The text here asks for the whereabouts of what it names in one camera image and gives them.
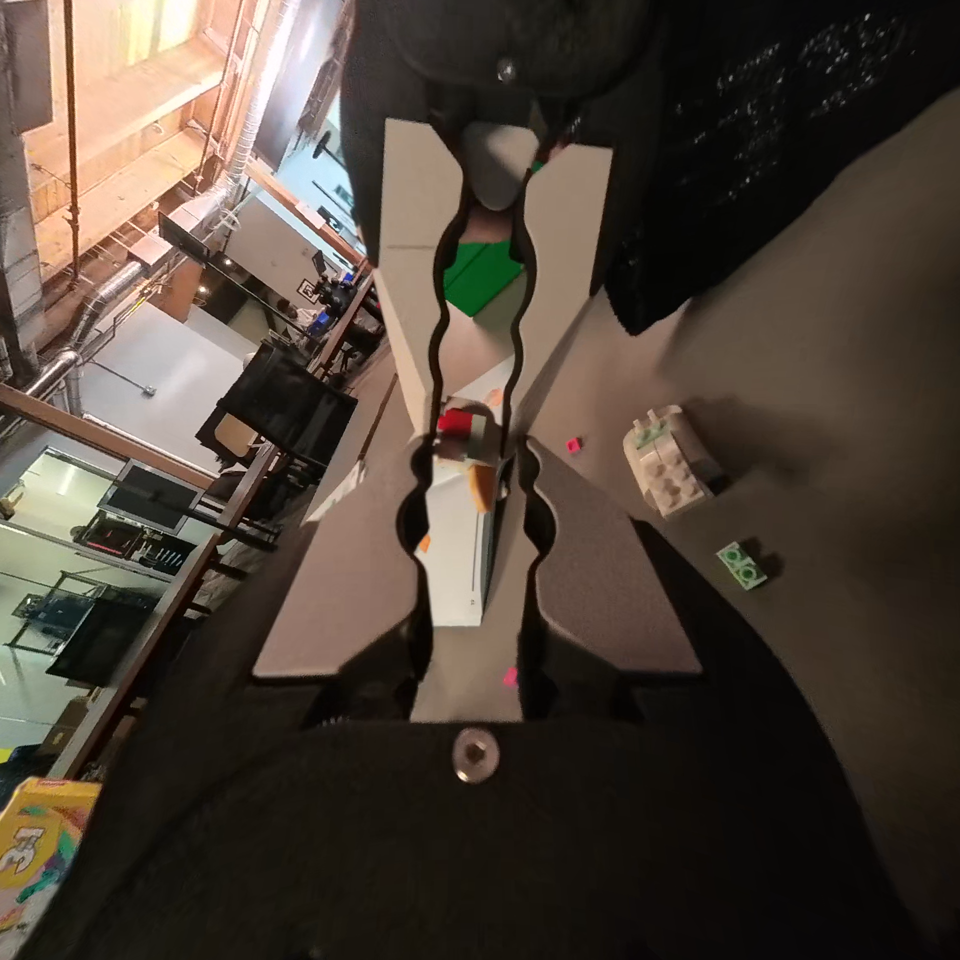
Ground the yellow lego box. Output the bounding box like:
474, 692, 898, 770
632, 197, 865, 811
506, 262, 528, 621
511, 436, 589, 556
0, 776, 103, 937

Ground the black mesh chair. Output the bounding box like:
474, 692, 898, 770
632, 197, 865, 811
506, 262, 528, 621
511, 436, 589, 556
195, 341, 360, 475

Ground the light green lego plate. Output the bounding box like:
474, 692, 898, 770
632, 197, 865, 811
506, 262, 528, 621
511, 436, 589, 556
715, 538, 771, 591

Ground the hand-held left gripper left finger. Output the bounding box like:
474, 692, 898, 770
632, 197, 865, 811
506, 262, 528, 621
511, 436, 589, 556
252, 438, 438, 685

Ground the silver ventilation duct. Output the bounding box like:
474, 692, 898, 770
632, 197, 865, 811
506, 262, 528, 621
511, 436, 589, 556
0, 71, 265, 402

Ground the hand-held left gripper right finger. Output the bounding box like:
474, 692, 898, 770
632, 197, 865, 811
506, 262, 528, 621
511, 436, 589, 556
514, 437, 704, 681

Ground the green plastic bin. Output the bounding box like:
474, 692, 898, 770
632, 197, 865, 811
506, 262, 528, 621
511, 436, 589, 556
442, 238, 526, 321

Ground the black monitor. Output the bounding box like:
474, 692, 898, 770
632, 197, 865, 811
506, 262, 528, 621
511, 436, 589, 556
99, 458, 206, 538

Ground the small grey red lego assembly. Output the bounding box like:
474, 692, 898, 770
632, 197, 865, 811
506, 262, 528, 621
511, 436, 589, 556
433, 403, 505, 516

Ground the white lego assembly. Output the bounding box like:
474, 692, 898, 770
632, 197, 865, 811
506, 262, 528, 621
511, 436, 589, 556
621, 404, 726, 521

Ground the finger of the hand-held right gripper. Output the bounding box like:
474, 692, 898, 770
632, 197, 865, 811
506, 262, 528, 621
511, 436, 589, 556
373, 117, 471, 435
508, 144, 616, 434

